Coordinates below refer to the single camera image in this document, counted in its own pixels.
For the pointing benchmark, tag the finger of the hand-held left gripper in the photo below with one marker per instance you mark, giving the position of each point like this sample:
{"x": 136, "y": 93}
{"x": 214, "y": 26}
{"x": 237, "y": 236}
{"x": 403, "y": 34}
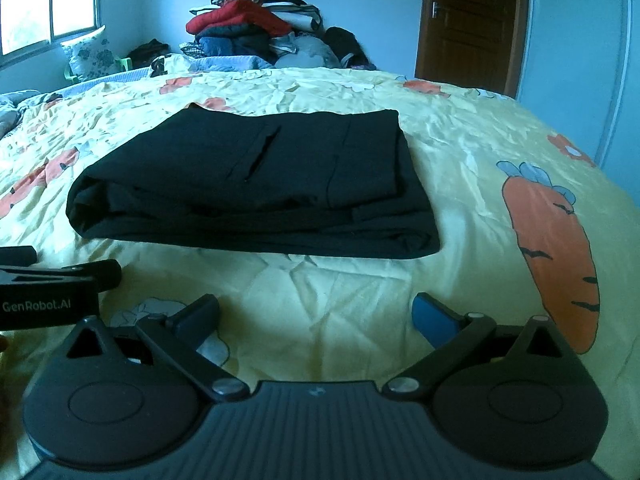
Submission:
{"x": 105, "y": 274}
{"x": 17, "y": 256}

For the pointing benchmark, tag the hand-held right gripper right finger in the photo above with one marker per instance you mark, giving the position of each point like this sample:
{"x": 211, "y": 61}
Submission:
{"x": 432, "y": 317}

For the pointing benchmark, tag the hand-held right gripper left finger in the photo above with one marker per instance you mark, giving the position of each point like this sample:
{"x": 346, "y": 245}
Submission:
{"x": 197, "y": 317}

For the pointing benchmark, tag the black pants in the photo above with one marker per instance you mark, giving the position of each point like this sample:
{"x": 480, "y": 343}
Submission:
{"x": 250, "y": 185}

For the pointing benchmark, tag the yellow printed bedsheet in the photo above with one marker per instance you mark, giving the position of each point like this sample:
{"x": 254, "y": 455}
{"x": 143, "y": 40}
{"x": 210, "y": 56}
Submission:
{"x": 350, "y": 300}

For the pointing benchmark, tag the blue grey quilt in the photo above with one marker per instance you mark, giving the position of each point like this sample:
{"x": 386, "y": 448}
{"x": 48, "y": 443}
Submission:
{"x": 17, "y": 107}

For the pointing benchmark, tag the green plastic chair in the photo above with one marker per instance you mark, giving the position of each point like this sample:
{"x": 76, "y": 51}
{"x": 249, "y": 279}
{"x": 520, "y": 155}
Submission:
{"x": 122, "y": 62}

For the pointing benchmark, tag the floral pillow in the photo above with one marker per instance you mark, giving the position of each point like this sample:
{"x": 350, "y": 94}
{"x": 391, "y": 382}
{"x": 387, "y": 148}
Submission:
{"x": 92, "y": 55}

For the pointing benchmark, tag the dark garment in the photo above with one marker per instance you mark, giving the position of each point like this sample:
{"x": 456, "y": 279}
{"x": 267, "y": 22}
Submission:
{"x": 147, "y": 52}

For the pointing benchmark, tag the light blue checked blanket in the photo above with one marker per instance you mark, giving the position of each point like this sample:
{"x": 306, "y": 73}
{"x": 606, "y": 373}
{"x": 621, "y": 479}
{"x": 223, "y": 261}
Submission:
{"x": 225, "y": 63}

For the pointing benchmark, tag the window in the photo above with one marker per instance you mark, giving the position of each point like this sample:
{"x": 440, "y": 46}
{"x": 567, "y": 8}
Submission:
{"x": 45, "y": 0}

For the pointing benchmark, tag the pile of clothes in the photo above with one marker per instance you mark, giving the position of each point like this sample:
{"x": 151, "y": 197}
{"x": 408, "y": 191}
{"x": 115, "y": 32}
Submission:
{"x": 250, "y": 25}

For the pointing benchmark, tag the white wardrobe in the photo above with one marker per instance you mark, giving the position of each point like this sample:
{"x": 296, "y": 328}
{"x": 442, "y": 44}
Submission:
{"x": 575, "y": 60}

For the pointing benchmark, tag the brown wooden door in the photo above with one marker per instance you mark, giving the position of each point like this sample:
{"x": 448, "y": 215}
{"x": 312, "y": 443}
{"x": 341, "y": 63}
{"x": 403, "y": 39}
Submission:
{"x": 470, "y": 25}

